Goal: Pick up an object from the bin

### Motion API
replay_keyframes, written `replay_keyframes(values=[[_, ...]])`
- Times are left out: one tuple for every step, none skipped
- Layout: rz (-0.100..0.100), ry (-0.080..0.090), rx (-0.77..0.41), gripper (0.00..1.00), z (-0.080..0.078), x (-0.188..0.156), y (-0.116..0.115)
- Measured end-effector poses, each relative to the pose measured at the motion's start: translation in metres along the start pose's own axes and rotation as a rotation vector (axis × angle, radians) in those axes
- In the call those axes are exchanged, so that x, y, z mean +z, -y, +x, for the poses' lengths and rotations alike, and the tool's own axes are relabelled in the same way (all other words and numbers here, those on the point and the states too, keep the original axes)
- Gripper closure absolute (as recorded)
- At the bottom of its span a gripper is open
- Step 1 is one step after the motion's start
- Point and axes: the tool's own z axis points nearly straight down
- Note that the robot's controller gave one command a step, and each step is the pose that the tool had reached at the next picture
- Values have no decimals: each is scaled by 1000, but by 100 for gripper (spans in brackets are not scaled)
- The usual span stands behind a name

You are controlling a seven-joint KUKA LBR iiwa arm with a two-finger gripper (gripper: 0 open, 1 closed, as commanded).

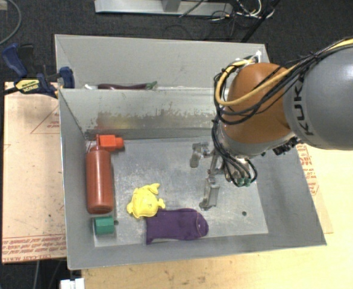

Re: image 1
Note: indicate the grey metal bin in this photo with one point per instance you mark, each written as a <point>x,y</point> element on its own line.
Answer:
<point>170,173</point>

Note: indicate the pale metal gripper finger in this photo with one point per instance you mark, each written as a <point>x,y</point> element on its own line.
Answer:
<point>211,194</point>
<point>196,156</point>

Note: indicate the yellow toy fish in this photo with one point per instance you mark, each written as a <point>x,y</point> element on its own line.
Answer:
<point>144,203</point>

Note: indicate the purple sock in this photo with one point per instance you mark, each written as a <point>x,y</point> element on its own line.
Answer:
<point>176,226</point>

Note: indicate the green cube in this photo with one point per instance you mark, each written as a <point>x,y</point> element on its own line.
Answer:
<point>104,225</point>

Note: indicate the red-brown spray bottle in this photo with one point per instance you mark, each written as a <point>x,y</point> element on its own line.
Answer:
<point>99,176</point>

